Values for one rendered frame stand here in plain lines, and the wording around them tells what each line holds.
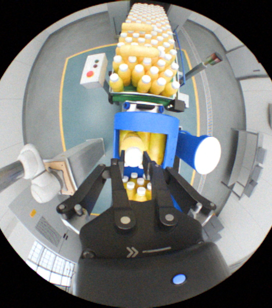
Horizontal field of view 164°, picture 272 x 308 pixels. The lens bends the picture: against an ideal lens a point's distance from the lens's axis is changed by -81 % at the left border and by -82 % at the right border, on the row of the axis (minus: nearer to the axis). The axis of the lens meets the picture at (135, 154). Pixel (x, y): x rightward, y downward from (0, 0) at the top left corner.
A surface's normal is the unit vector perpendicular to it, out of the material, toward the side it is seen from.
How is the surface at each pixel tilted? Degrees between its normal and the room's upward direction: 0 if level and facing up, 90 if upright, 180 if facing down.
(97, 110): 0
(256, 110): 90
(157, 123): 5
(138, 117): 21
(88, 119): 0
